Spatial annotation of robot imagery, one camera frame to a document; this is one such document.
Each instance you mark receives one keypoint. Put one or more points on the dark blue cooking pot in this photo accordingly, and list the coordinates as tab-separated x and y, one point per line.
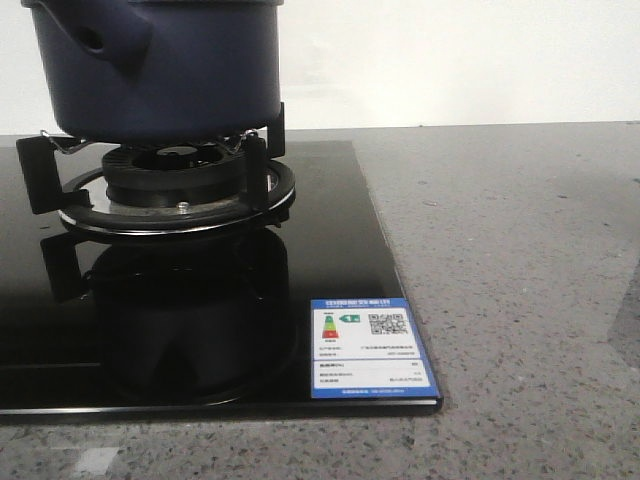
139	72

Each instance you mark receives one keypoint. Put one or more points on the black pot support grate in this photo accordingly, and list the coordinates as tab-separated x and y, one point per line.
83	204

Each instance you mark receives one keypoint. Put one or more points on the black glass gas stove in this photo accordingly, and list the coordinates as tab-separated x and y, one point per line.
200	328

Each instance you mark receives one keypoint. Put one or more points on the blue energy label sticker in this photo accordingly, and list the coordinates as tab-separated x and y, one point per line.
368	348

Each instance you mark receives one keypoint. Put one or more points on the black round gas burner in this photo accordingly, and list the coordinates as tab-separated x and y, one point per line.
165	177

